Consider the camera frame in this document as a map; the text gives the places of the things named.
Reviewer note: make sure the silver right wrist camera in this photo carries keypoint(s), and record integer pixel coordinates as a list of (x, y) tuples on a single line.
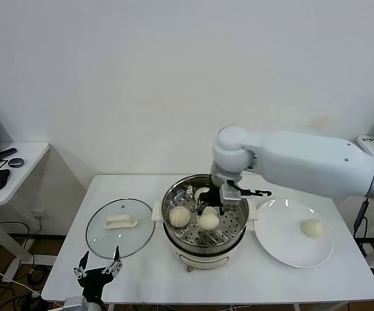
[(229, 193)]

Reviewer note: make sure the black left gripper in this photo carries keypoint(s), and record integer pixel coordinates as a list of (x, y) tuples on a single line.
[(93, 280)]

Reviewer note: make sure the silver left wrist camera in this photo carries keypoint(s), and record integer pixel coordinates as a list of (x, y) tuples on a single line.
[(76, 304)]

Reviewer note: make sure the white printed label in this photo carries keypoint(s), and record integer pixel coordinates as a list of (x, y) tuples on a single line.
[(369, 141)]

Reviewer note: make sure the black remote stick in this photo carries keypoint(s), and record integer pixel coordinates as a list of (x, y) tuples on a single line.
[(7, 151)]

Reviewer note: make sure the perforated steel steamer basket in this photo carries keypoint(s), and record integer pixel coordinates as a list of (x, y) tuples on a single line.
[(232, 223)]

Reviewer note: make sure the white round plate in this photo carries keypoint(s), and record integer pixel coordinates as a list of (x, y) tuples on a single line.
[(284, 239)]

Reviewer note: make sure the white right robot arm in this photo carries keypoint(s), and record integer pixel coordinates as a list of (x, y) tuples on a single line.
[(303, 162)]

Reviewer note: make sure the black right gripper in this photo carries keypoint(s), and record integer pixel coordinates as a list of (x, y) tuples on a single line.
[(211, 198)]

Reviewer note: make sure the round dark grey puck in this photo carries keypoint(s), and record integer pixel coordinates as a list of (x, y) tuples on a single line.
[(15, 162)]

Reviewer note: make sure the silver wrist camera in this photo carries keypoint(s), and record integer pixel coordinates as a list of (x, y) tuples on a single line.
[(229, 193), (76, 304)]

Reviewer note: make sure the white wall outlet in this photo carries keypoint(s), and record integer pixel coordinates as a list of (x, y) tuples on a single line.
[(39, 214)]

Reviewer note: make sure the white side table with laptop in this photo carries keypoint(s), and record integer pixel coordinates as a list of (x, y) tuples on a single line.
[(28, 181)]

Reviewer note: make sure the white steamed baozi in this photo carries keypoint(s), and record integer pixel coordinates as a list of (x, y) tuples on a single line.
[(312, 228), (201, 191), (209, 222), (179, 216)]

